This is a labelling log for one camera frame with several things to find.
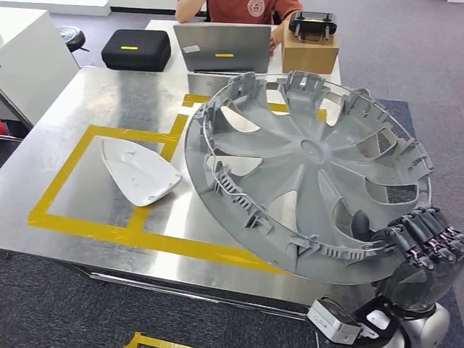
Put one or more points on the white side table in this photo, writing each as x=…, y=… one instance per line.
x=32, y=62

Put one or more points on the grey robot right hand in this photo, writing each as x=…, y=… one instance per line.
x=428, y=278

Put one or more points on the white plastic shell part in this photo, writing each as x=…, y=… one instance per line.
x=141, y=173

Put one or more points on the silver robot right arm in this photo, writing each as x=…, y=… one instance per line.
x=424, y=331

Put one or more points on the grey laptop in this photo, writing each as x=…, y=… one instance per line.
x=221, y=48

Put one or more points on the red bag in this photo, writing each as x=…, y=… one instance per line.
x=3, y=128

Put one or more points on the grey plastic wheel cover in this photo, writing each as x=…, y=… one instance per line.
x=311, y=151

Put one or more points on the brown cardboard box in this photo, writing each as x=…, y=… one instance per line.
x=310, y=57

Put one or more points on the black remote controller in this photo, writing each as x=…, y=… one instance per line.
x=313, y=21

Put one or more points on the black zip case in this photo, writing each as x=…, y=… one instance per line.
x=136, y=50

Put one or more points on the stainless steel workbench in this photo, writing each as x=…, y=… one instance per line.
x=90, y=96

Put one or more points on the white display plinth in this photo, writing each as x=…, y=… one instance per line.
x=54, y=7

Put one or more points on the black round stool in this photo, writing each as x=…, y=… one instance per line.
x=72, y=38

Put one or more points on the person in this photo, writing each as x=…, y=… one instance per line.
x=235, y=9

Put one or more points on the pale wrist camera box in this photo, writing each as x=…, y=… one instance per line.
x=331, y=319

